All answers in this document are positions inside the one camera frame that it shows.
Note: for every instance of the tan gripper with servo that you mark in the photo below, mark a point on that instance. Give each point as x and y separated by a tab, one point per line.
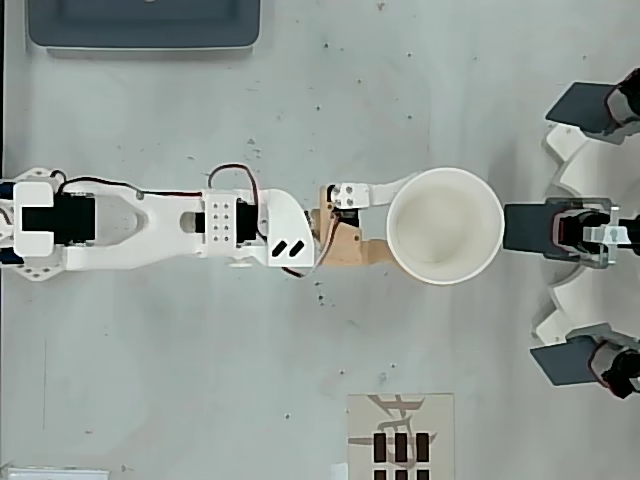
345	243

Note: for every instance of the black paper cup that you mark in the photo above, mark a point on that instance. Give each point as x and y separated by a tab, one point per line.
445	225

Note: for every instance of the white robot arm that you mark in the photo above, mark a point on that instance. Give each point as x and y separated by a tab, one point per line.
125	235

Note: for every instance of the printed paper mat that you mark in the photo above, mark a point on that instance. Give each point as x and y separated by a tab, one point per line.
440	415

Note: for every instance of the dark grey dispenser paddle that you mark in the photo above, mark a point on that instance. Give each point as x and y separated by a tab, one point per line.
527	227
565	362
580	107

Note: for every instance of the black red dispenser valve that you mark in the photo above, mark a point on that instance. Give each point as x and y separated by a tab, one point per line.
575	227
620	370
627	105

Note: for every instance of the white dispenser carousel base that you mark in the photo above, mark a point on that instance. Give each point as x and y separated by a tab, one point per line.
600	170

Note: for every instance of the dark grey tray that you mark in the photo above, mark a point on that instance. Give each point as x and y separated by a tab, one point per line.
140	20

